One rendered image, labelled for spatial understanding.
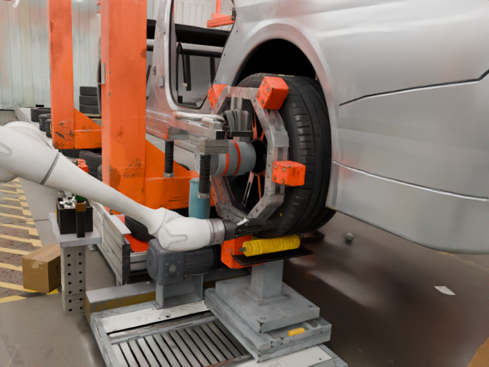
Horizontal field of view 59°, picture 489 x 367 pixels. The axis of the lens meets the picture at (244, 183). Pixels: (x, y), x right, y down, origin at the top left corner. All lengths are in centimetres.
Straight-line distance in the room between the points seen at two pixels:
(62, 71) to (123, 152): 196
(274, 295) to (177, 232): 72
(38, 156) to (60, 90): 261
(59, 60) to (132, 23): 193
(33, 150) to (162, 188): 92
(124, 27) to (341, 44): 94
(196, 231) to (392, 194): 61
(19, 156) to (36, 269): 135
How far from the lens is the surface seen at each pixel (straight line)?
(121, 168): 199
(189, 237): 140
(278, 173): 144
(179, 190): 211
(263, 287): 191
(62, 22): 388
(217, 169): 161
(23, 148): 127
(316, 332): 192
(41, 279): 255
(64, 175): 129
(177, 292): 224
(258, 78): 171
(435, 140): 119
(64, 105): 387
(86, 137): 392
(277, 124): 152
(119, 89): 195
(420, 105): 122
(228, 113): 147
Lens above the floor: 113
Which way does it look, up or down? 13 degrees down
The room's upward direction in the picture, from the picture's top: 4 degrees clockwise
